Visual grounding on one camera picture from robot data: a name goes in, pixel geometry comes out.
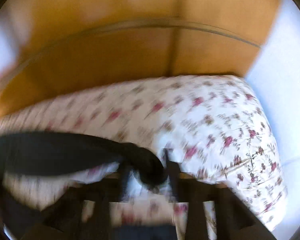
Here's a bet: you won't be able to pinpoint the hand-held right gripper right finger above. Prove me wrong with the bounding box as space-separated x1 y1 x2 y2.
164 149 278 240

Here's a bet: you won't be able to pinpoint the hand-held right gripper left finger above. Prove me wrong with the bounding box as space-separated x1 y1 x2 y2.
21 166 133 240

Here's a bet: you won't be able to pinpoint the dark navy pants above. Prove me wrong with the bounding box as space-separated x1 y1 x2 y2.
0 132 169 189

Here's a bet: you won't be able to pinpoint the bed with floral sheet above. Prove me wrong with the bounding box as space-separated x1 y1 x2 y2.
0 74 288 240

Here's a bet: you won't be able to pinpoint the wooden wardrobe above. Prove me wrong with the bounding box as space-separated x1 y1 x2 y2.
0 0 283 129

